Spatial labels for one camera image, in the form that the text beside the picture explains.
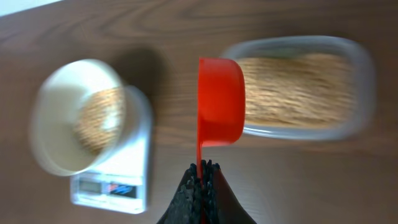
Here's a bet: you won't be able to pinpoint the red plastic measuring scoop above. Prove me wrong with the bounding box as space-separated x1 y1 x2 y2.
196 58 246 177

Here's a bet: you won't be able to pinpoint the soybeans in container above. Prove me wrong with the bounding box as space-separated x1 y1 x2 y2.
236 53 357 129

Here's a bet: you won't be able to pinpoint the white ceramic bowl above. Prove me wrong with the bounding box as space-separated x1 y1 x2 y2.
29 59 124 176

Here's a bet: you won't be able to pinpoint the soybeans in bowl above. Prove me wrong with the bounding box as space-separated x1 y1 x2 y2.
73 88 124 154

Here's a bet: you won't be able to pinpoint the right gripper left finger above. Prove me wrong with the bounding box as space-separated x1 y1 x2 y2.
157 164 202 224

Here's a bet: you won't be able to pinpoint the white digital kitchen scale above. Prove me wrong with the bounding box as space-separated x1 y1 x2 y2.
70 85 153 214

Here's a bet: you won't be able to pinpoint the clear plastic soybean container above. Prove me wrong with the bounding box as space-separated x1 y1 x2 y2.
221 35 376 141

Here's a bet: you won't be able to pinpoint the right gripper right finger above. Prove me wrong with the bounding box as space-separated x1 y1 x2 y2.
201 160 256 224

